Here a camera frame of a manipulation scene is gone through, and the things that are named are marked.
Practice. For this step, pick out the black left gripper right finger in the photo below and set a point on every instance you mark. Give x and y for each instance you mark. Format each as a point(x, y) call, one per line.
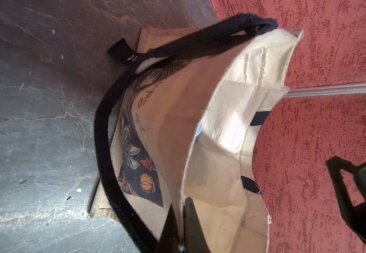
point(194, 239)

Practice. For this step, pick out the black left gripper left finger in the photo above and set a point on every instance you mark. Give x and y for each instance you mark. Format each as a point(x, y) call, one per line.
point(169, 240)

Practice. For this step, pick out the blue hourglass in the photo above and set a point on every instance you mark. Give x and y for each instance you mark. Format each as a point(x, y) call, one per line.
point(198, 132)

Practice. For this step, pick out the cream canvas bag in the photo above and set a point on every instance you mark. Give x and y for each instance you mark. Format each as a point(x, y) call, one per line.
point(229, 77)

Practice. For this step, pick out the aluminium corner post right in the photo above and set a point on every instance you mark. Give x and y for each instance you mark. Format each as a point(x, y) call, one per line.
point(331, 90)

